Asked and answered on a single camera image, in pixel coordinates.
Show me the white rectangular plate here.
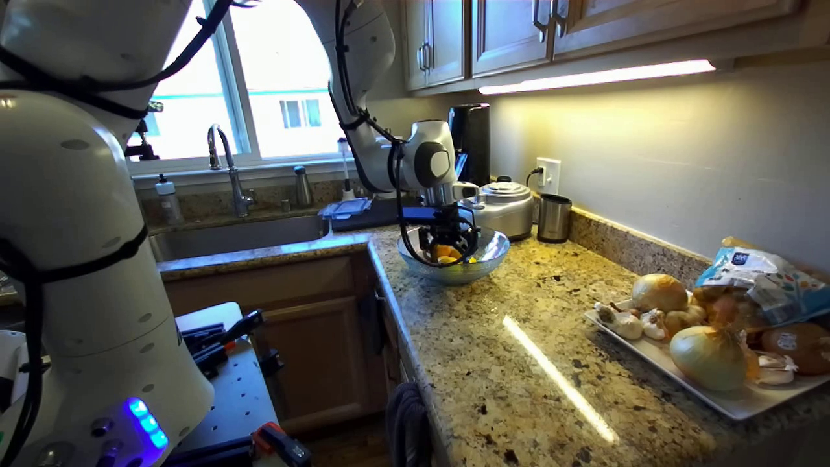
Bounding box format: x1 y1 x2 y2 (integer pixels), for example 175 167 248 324
586 307 829 420

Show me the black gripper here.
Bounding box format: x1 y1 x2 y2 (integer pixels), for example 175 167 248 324
417 209 480 261

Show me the dark hanging towel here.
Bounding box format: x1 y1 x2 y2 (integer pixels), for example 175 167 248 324
384 383 433 467

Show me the yellow onion left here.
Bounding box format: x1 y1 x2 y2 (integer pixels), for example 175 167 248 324
631 274 688 312

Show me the right wooden cabinet door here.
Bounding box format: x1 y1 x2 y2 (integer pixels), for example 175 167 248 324
552 0 801 58

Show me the silver rice cooker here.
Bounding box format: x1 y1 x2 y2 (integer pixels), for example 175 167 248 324
477 183 537 239

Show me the black soda maker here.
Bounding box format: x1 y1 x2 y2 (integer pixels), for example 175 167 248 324
450 105 490 185

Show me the yellow onion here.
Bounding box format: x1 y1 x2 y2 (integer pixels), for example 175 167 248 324
670 324 747 392
631 274 688 312

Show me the clear glass bowl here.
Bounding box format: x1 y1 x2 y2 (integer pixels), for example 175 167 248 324
397 232 511 285

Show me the red yellow apple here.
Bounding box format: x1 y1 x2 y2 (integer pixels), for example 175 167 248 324
433 244 463 264

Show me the wooden cabinet door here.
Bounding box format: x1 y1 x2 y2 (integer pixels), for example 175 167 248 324
552 0 801 58
404 0 471 92
473 0 552 79

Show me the yellow onion right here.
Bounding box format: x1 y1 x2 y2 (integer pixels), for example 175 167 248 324
670 324 747 392

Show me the steel cup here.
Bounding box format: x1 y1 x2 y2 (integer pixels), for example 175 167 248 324
537 196 570 241

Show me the window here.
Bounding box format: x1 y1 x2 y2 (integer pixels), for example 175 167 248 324
130 0 342 165

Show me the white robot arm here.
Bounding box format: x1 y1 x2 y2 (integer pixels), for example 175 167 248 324
299 0 480 268

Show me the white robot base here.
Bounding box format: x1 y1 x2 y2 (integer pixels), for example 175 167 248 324
0 0 214 467

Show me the chrome sink faucet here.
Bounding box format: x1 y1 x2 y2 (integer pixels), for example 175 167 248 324
209 126 251 218

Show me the blue white food bag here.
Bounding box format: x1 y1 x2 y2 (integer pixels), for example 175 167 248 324
695 246 830 324

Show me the soap dispenser bottle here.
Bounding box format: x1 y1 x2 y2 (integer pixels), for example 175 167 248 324
155 174 183 227

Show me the white wall outlet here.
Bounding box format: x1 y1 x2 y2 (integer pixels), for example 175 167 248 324
537 157 560 196

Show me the under cabinet light strip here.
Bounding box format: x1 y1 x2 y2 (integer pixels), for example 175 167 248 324
477 61 716 97

